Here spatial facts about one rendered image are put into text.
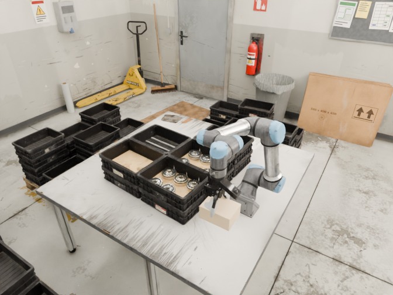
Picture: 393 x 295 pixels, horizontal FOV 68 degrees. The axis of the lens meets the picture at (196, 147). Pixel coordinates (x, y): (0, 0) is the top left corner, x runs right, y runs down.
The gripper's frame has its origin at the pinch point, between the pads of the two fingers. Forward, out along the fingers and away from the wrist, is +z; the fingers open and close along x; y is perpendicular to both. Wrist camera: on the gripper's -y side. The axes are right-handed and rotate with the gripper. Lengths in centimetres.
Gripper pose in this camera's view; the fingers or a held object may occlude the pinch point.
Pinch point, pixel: (220, 208)
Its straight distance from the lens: 143.7
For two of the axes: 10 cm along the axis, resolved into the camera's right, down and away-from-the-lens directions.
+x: -5.3, 4.5, -7.2
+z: 0.0, 8.5, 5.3
